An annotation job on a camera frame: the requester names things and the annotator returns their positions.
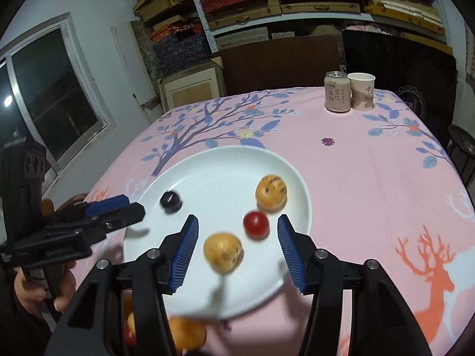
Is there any red cherry tomato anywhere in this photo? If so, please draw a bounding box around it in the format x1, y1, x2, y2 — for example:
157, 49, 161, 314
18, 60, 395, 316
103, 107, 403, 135
243, 211, 270, 240

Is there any pink printed tablecloth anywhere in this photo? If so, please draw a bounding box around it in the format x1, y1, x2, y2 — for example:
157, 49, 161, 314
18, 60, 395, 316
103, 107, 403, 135
52, 86, 475, 356

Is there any red yellow fruit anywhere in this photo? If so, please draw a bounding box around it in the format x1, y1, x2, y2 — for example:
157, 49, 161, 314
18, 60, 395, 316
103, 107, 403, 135
125, 298, 138, 347

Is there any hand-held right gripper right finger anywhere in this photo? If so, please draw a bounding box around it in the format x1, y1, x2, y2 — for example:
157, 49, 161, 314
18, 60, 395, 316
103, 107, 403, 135
276, 214, 433, 356

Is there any large yellow fruit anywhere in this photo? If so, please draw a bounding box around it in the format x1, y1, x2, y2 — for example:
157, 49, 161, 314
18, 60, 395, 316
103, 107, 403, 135
169, 317, 207, 353

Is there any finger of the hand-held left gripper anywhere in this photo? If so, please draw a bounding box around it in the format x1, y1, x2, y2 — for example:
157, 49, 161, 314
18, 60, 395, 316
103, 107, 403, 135
44, 194, 130, 227
45, 202, 146, 247

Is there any pink drink can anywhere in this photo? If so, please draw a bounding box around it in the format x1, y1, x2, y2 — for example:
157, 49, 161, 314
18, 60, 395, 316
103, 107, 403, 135
324, 71, 350, 114

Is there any yellow speckled fruit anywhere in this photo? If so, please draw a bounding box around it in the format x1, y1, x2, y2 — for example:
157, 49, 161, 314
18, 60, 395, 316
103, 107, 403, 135
203, 232, 244, 273

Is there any black board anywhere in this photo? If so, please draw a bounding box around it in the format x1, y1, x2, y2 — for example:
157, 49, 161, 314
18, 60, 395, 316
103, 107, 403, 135
341, 29, 458, 128

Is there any black round stool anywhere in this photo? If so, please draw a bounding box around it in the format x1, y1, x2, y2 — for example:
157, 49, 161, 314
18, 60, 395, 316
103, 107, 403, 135
447, 124, 475, 190

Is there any small dark cherry tomato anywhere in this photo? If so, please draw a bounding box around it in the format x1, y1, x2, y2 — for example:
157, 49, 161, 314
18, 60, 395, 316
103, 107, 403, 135
160, 190, 182, 214

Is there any pile of patterned boxes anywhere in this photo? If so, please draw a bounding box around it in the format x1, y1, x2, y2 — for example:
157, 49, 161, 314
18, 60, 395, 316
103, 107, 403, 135
132, 0, 209, 78

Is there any person's left hand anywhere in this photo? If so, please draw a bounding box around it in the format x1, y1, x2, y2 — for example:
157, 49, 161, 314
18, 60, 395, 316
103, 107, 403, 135
14, 260, 77, 314

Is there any wooden chair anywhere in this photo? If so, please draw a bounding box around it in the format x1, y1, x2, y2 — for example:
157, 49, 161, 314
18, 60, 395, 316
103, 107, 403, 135
42, 192, 90, 217

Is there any sliding glass window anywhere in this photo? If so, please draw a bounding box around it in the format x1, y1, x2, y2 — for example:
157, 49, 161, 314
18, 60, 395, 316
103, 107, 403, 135
0, 12, 118, 190

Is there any white oval plate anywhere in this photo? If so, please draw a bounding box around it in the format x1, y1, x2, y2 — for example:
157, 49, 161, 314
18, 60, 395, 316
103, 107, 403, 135
123, 146, 312, 320

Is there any white paper cup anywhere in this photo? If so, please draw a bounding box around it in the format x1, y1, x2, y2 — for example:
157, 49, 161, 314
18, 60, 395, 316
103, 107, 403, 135
348, 73, 376, 111

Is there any person's left forearm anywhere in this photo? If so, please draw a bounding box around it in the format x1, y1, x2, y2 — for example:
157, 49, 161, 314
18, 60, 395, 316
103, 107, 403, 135
0, 267, 53, 356

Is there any brown board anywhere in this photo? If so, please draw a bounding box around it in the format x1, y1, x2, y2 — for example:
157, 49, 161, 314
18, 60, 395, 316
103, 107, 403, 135
222, 36, 344, 95

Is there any white metal shelf rack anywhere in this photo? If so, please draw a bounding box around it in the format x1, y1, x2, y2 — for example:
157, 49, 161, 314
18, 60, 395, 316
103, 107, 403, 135
182, 0, 457, 56

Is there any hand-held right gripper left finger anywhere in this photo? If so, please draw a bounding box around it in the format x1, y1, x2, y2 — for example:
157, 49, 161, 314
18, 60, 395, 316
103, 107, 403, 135
44, 214, 200, 356

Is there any pale speckled round fruit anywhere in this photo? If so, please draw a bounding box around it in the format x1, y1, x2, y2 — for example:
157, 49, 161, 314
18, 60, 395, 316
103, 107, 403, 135
255, 175, 288, 212

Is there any cardboard box with frame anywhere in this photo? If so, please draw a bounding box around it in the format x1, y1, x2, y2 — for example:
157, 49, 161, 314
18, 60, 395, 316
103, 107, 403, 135
158, 57, 225, 114

